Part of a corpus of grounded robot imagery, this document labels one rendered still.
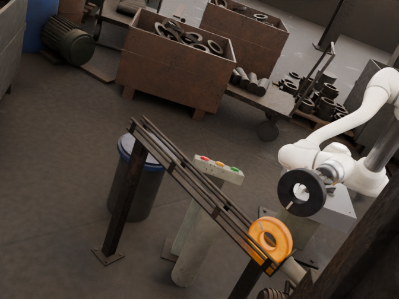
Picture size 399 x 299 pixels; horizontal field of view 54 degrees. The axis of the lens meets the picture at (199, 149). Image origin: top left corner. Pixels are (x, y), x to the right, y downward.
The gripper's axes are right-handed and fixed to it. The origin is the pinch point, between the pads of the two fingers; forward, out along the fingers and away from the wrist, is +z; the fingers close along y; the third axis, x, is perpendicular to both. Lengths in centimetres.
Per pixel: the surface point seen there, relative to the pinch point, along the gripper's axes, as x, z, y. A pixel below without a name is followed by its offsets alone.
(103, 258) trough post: -92, 2, 63
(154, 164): -49, -24, 74
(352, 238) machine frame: 11.2, 30.3, -21.0
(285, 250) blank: -20.1, 3.6, -6.3
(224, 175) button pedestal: -32, -29, 39
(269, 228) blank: -17.5, 3.6, 1.8
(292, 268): -23.5, 3.8, -11.2
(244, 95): -51, -196, 130
